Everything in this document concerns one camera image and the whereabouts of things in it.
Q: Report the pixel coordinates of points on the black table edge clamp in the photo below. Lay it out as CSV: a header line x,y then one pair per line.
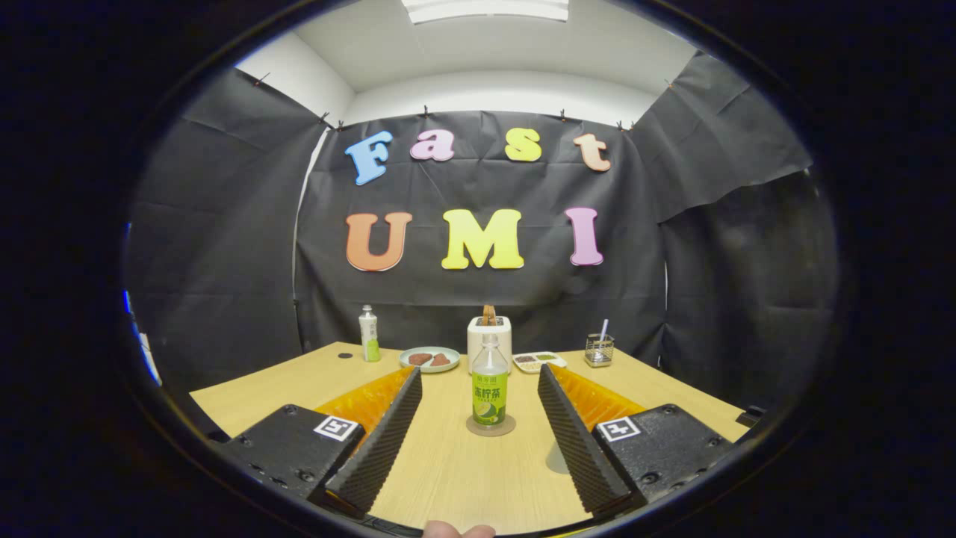
x,y
750,416

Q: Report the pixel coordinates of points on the ceiling light panel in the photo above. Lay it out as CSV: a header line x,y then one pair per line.
x,y
485,9

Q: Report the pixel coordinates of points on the brown food piece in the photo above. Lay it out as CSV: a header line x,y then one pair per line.
x,y
420,359
441,360

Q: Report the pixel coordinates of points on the clear square holder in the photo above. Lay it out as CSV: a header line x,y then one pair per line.
x,y
599,353

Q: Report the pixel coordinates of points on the wooden table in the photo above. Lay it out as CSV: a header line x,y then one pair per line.
x,y
448,478

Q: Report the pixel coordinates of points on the green label juice bottle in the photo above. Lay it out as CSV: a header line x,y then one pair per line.
x,y
490,400

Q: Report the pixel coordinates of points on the white divided dish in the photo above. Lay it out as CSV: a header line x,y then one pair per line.
x,y
539,362

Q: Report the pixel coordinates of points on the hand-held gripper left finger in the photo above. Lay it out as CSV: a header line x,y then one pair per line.
x,y
381,448

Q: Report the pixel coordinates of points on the light green plate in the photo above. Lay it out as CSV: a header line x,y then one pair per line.
x,y
452,366

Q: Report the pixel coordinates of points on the white straw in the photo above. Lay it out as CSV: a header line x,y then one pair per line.
x,y
604,327

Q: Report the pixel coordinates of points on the slim white green bottle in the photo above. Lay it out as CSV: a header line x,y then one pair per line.
x,y
370,340

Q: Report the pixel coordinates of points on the white toaster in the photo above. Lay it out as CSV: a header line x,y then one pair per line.
x,y
475,332

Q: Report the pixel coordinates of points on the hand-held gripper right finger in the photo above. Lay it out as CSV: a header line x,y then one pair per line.
x,y
579,448

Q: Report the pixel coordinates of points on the round brown coaster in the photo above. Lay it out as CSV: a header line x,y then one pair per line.
x,y
478,431

